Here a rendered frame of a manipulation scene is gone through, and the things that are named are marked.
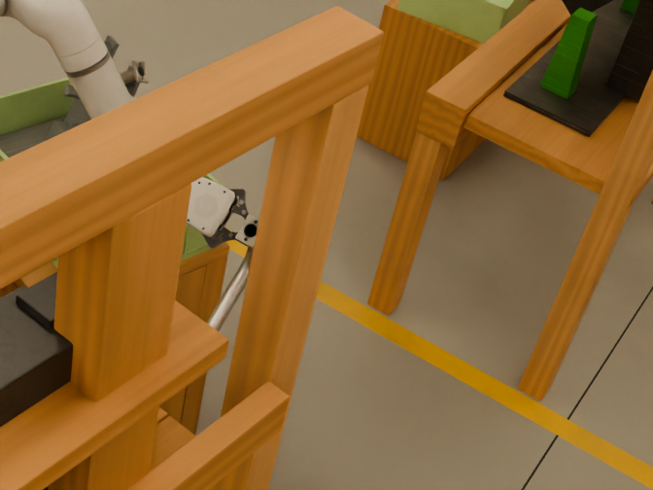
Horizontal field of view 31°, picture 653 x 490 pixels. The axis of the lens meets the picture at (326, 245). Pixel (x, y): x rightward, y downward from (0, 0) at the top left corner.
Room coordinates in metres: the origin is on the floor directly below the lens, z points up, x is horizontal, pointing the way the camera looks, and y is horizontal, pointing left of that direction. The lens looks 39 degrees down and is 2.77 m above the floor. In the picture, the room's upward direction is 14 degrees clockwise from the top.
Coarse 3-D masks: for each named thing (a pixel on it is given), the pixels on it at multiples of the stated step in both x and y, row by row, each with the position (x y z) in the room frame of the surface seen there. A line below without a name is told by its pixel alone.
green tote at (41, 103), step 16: (64, 80) 2.65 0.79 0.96; (0, 96) 2.50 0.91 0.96; (16, 96) 2.53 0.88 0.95; (32, 96) 2.57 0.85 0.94; (48, 96) 2.61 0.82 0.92; (64, 96) 2.65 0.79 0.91; (0, 112) 2.50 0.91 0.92; (16, 112) 2.53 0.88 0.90; (32, 112) 2.57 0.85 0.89; (48, 112) 2.61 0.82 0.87; (64, 112) 2.65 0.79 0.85; (0, 128) 2.50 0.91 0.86; (16, 128) 2.53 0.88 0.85; (0, 160) 2.27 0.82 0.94; (208, 176) 2.39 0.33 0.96; (192, 240) 2.26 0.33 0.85; (192, 256) 2.27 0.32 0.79
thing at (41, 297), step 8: (56, 272) 1.21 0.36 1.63; (48, 280) 1.19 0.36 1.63; (56, 280) 1.19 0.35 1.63; (32, 288) 1.16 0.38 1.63; (40, 288) 1.17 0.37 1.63; (48, 288) 1.17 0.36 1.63; (24, 296) 1.15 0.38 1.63; (32, 296) 1.15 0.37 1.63; (40, 296) 1.15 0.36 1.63; (48, 296) 1.16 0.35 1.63; (24, 304) 1.14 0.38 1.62; (32, 304) 1.13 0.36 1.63; (40, 304) 1.14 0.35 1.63; (48, 304) 1.14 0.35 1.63; (32, 312) 1.13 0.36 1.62; (40, 312) 1.12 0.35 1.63; (48, 312) 1.13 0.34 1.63; (40, 320) 1.12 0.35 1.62; (48, 320) 1.11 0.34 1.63; (48, 328) 1.11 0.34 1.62
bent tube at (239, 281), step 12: (252, 216) 1.81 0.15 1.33; (240, 228) 1.79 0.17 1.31; (252, 228) 1.83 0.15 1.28; (240, 240) 1.77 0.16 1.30; (252, 240) 1.77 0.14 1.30; (252, 252) 1.84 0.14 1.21; (240, 276) 1.82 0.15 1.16; (228, 288) 1.80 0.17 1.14; (240, 288) 1.80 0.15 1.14; (228, 300) 1.78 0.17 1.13; (216, 312) 1.76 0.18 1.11; (228, 312) 1.77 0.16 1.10; (216, 324) 1.74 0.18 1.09
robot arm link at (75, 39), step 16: (16, 0) 1.86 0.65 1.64; (32, 0) 1.84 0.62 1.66; (48, 0) 1.84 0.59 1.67; (64, 0) 1.85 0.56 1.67; (80, 0) 1.88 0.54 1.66; (16, 16) 1.88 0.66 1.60; (32, 16) 1.83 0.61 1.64; (48, 16) 1.83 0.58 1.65; (64, 16) 1.83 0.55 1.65; (80, 16) 1.85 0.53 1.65; (48, 32) 1.82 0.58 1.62; (64, 32) 1.83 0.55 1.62; (80, 32) 1.84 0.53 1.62; (96, 32) 1.87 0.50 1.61; (64, 48) 1.82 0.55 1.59; (80, 48) 1.83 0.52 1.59; (96, 48) 1.85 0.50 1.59; (64, 64) 1.83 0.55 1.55; (80, 64) 1.83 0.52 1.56
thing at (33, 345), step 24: (24, 288) 1.18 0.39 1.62; (0, 312) 1.12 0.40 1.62; (24, 312) 1.13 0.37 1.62; (0, 336) 1.08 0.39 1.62; (24, 336) 1.09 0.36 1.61; (48, 336) 1.10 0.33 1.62; (0, 360) 1.04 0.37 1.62; (24, 360) 1.05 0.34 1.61; (48, 360) 1.06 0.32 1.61; (0, 384) 1.00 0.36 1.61; (24, 384) 1.02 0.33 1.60; (48, 384) 1.06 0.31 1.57; (0, 408) 0.99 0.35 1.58; (24, 408) 1.03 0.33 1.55
